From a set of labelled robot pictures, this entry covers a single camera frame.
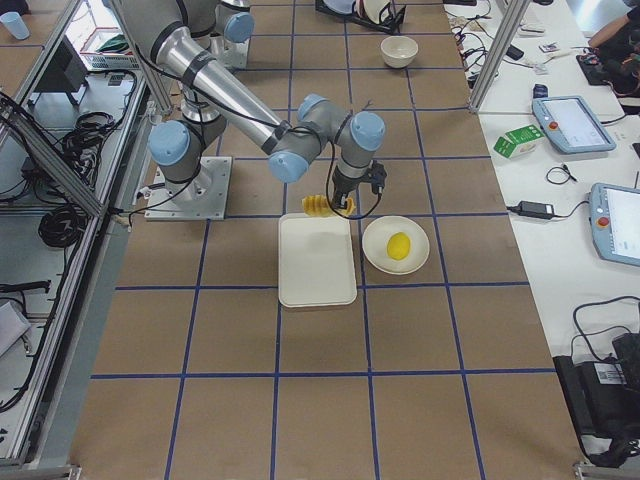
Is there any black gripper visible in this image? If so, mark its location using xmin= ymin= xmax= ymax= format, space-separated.
xmin=331 ymin=160 xmax=387 ymax=211

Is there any sliced yellow bread loaf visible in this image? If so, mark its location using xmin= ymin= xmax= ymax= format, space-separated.
xmin=302 ymin=195 xmax=355 ymax=217

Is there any blue plate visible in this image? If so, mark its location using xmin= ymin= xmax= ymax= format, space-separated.
xmin=323 ymin=0 xmax=354 ymax=15

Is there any cream plate with lemon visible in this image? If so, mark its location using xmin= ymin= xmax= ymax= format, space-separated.
xmin=362 ymin=216 xmax=430 ymax=275

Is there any cream plate in rack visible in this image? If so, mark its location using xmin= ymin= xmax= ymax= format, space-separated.
xmin=357 ymin=0 xmax=392 ymax=25

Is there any cream rectangular tray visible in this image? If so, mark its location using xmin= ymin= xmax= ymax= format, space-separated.
xmin=278 ymin=214 xmax=357 ymax=308

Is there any yellow lemon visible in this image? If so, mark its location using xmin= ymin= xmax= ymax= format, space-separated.
xmin=386 ymin=232 xmax=411 ymax=261

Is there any cream bowl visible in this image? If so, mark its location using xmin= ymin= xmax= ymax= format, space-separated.
xmin=380 ymin=36 xmax=419 ymax=69

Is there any black power adapter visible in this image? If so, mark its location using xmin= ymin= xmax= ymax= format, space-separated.
xmin=515 ymin=201 xmax=555 ymax=220

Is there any green white box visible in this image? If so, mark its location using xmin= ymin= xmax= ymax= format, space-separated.
xmin=493 ymin=124 xmax=544 ymax=159

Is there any black dish rack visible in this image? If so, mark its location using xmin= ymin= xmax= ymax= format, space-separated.
xmin=314 ymin=0 xmax=406 ymax=35

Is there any blue teach pendant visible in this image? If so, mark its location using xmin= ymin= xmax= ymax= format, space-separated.
xmin=531 ymin=96 xmax=616 ymax=154
xmin=589 ymin=183 xmax=639 ymax=266

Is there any blue plastic cup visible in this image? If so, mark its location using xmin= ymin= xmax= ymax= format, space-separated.
xmin=0 ymin=11 xmax=30 ymax=40

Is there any aluminium frame post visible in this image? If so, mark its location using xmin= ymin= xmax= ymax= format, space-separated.
xmin=469 ymin=0 xmax=530 ymax=113

